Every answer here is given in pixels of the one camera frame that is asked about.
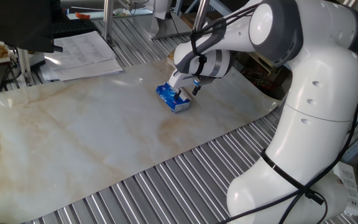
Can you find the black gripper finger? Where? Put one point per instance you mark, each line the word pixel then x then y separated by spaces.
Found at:
pixel 195 90
pixel 177 94

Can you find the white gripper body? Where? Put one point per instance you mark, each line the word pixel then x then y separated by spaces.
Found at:
pixel 180 80

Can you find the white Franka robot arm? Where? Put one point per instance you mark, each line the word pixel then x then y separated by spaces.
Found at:
pixel 322 93

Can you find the blue white tissue pack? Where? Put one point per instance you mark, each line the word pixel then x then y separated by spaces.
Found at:
pixel 166 96

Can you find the gold foil snack pack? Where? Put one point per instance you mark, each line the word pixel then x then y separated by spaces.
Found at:
pixel 170 59

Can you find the silver metal pole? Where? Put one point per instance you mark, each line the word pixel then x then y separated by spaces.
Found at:
pixel 202 12

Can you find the white stand column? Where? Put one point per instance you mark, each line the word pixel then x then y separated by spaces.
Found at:
pixel 158 7

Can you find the crumpled white item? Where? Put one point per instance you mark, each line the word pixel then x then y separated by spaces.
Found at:
pixel 121 12

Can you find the white paper stack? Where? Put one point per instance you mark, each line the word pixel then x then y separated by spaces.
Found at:
pixel 89 71

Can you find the printed paper sheet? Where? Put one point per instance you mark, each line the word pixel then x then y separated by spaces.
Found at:
pixel 79 49

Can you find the marble pattern table mat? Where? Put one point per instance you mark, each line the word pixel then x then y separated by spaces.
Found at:
pixel 73 130

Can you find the small orange item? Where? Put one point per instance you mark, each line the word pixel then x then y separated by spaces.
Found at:
pixel 82 15

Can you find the black keyboard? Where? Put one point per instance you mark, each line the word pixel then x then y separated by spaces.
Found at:
pixel 73 28

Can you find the black monitor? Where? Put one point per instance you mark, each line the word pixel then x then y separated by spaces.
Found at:
pixel 17 21

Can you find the white power strip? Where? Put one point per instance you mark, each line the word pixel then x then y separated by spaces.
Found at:
pixel 348 183

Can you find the silver camera box blue cap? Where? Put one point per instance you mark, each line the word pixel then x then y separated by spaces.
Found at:
pixel 205 80

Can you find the grey metal base plate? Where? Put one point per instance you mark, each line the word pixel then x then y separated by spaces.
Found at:
pixel 166 29

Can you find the aluminium frame post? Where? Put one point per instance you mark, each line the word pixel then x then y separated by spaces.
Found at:
pixel 108 21

